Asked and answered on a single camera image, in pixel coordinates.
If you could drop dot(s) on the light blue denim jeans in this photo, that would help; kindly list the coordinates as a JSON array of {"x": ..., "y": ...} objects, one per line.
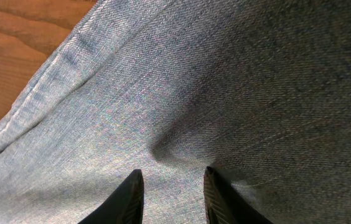
[{"x": 261, "y": 90}]

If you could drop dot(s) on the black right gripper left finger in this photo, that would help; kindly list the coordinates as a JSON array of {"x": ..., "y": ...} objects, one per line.
[{"x": 124, "y": 206}]

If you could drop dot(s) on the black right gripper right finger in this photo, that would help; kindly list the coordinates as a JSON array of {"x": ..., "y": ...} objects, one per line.
[{"x": 223, "y": 204}]

